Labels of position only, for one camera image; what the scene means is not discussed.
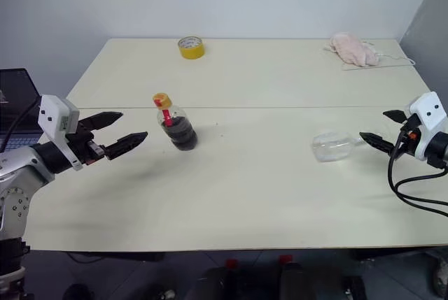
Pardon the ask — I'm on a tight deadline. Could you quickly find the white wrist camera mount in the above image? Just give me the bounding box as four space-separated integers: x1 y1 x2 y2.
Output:
404 92 448 159
37 94 84 171

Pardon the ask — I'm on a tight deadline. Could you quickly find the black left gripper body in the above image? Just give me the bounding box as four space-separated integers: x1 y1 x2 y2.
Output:
64 121 108 167

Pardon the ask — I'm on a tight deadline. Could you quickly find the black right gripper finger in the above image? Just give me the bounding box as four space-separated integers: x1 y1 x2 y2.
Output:
359 131 398 156
383 109 409 124

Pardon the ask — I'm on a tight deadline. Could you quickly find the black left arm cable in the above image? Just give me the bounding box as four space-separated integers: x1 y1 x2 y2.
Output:
0 96 42 152

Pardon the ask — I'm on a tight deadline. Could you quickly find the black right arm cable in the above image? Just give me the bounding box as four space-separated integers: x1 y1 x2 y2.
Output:
386 128 448 217

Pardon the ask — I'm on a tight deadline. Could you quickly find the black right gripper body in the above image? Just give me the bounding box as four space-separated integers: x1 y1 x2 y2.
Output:
393 113 420 156

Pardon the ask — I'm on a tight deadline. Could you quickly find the grey table leg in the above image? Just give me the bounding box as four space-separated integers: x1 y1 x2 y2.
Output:
429 247 448 297

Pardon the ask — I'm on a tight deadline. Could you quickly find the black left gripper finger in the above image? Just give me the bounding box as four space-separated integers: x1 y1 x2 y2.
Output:
80 111 124 134
104 131 148 162

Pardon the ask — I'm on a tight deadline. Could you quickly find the dark rounded shape red top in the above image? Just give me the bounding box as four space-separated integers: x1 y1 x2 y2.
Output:
201 259 248 300
278 254 309 300

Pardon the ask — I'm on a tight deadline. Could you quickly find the yellow tape roll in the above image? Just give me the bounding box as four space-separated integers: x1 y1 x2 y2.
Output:
178 36 206 60

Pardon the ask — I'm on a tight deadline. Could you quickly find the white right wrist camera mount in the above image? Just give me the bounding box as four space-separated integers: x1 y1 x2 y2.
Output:
404 92 448 159

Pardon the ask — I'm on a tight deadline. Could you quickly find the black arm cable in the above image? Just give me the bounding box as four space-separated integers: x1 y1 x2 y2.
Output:
386 128 448 217
0 96 42 152

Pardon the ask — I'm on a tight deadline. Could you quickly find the pink cloth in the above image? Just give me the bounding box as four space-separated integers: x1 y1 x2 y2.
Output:
323 31 382 68

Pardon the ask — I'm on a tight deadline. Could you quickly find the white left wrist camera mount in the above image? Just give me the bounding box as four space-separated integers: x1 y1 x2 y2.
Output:
37 94 84 171

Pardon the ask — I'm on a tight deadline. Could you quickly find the clear empty plastic bottle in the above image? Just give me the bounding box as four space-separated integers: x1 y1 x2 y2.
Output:
310 131 367 164

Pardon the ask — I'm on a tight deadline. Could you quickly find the dark liquid plastic bottle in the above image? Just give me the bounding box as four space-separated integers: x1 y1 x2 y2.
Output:
153 102 199 153

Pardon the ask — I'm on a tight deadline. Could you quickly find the black laptop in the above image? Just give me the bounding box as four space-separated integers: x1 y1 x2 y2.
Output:
0 68 45 154

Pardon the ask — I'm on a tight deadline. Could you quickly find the yellow bottle cap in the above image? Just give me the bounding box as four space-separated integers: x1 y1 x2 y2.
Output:
152 92 173 109

